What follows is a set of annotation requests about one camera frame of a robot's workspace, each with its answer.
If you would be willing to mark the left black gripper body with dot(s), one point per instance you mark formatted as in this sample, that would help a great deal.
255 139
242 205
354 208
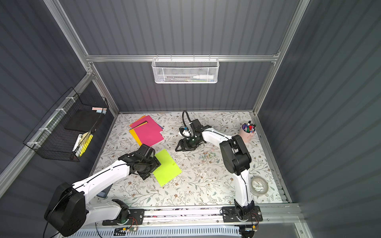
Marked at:
147 170

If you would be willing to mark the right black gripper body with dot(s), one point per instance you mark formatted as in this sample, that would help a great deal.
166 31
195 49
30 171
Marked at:
187 144

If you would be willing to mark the magenta paper sheet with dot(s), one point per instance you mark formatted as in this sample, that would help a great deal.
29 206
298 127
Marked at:
148 134
147 119

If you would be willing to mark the lime green paper sheet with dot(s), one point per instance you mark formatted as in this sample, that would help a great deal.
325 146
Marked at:
168 169

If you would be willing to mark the yellow paper sheet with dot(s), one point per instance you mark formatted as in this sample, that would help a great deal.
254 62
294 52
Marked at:
135 136

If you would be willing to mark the orange paper sheet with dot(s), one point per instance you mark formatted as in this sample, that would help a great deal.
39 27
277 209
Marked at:
137 120

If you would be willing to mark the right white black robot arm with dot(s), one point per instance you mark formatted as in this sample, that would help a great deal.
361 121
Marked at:
236 159

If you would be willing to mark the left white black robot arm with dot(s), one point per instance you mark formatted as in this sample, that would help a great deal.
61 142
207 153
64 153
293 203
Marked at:
69 209

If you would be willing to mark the cup of coloured markers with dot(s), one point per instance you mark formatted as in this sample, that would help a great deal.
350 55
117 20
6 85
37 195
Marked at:
247 131

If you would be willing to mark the grey blue stapler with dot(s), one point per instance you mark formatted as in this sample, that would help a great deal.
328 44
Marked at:
104 193

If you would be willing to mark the white marker in basket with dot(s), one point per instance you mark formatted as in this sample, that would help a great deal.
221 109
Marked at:
203 78

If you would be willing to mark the pink sticky notes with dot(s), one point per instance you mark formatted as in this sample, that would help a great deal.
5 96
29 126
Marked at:
99 110

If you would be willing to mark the clear tape roll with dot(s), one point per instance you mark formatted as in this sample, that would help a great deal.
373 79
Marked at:
259 186

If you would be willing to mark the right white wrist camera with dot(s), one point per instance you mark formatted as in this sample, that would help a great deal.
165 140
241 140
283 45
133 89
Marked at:
185 132

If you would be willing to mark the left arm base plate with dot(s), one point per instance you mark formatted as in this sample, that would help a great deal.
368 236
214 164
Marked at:
127 218

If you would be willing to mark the white wire mesh basket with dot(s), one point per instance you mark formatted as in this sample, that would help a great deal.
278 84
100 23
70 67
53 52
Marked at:
180 70

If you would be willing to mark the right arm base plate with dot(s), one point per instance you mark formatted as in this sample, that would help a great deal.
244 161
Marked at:
231 214

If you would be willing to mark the black wire wall basket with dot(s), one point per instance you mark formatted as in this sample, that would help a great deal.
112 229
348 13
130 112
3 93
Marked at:
55 139

